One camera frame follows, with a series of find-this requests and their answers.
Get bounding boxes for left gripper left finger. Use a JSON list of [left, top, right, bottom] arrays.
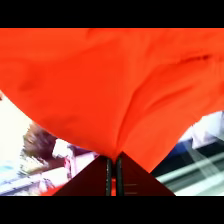
[[54, 155, 113, 197]]

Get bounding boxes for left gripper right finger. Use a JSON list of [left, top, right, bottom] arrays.
[[115, 151, 176, 197]]

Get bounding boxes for red garment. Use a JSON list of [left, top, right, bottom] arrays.
[[0, 27, 224, 197]]

